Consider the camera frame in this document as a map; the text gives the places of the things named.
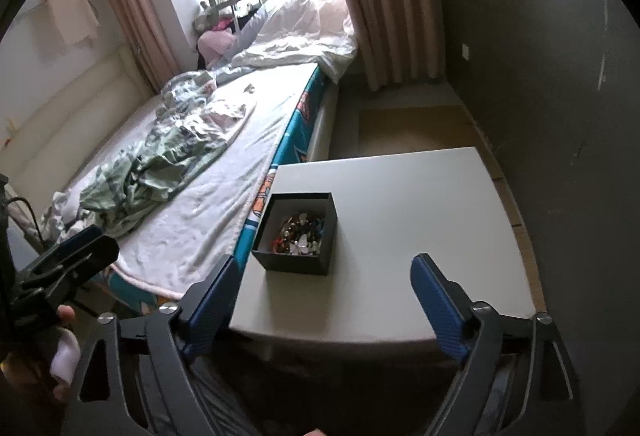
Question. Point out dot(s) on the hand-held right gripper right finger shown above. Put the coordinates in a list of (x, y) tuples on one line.
[(440, 313)]

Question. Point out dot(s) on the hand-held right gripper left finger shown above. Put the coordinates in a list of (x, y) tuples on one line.
[(207, 318)]

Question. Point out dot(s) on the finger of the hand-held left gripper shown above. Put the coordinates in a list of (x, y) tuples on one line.
[(70, 243), (85, 263)]

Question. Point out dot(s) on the black square box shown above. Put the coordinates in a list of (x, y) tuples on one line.
[(295, 261)]

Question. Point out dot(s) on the pile of mixed jewelry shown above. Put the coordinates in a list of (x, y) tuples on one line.
[(295, 231)]

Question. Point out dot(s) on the person's left hand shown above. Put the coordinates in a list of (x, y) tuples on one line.
[(65, 356)]

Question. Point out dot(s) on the teal-sided mattress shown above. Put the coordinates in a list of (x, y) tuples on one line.
[(210, 196)]

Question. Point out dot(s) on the cream padded headboard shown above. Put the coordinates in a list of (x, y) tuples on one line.
[(65, 116)]

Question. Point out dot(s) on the green floral blanket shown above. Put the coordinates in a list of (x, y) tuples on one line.
[(165, 151)]

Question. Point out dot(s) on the hanging beige towel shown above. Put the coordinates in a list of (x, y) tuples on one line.
[(70, 9)]

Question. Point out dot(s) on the beige striped curtain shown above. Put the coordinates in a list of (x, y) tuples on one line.
[(390, 1), (140, 16)]

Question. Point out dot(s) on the pink plush toy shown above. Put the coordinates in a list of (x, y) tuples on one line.
[(215, 44)]

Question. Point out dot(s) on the grey bed tray table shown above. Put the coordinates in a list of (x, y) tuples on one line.
[(232, 9)]

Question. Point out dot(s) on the white duvet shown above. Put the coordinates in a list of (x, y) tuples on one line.
[(295, 26)]

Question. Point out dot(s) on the white bed frame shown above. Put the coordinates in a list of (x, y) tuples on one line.
[(332, 126)]

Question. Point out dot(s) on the white wall socket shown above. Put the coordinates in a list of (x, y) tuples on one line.
[(467, 51)]

